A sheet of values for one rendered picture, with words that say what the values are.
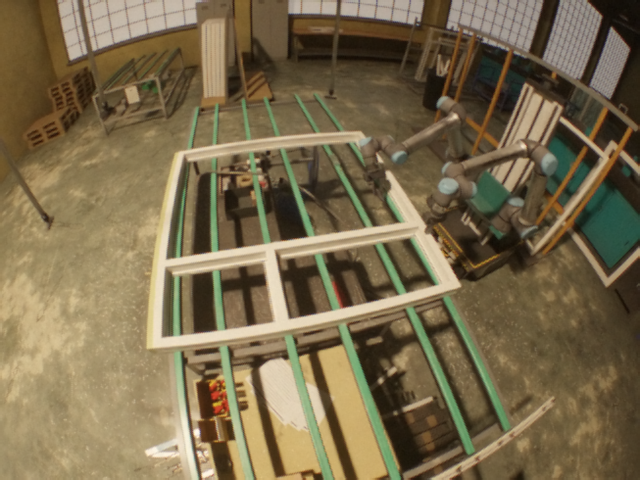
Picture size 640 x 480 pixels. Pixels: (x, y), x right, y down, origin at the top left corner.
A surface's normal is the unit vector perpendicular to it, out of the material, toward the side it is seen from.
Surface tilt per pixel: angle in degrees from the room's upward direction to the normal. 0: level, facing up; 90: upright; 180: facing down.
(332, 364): 0
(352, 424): 0
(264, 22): 90
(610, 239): 90
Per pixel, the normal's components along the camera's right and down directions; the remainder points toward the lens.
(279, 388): 0.06, -0.64
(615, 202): -0.96, 0.17
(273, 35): 0.27, 0.75
